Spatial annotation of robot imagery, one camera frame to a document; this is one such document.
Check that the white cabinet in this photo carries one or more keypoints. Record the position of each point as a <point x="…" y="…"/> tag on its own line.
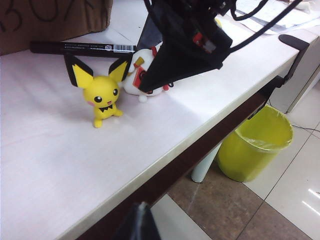
<point x="310" y="75"/>

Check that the cardboard box marked BOX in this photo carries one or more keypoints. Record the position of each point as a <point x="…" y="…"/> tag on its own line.
<point x="50" y="22"/>

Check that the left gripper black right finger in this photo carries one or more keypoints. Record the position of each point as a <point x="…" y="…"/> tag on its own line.
<point x="148" y="225"/>

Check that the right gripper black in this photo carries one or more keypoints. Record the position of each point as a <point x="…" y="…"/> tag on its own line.
<point x="180" y="17"/>

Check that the black marker pen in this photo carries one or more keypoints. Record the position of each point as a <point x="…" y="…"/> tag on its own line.
<point x="75" y="47"/>

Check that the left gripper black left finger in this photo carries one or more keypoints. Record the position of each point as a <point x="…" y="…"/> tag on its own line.
<point x="130" y="225"/>

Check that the black desk clamp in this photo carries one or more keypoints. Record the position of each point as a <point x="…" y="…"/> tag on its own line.
<point x="295" y="43"/>

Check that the white doll red black hat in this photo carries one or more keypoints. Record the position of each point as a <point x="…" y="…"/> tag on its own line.
<point x="132" y="86"/>

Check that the white table leg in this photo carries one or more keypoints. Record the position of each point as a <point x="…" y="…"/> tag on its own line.
<point x="202" y="167"/>

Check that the yellow Pichu doll black ears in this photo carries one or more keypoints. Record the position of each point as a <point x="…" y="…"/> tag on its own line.
<point x="100" y="87"/>

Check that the loose white paper sheets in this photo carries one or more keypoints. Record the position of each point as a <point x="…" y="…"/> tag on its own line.
<point x="295" y="17"/>

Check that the yellow-green trash bin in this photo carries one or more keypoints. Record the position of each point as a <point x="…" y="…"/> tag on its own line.
<point x="240" y="160"/>

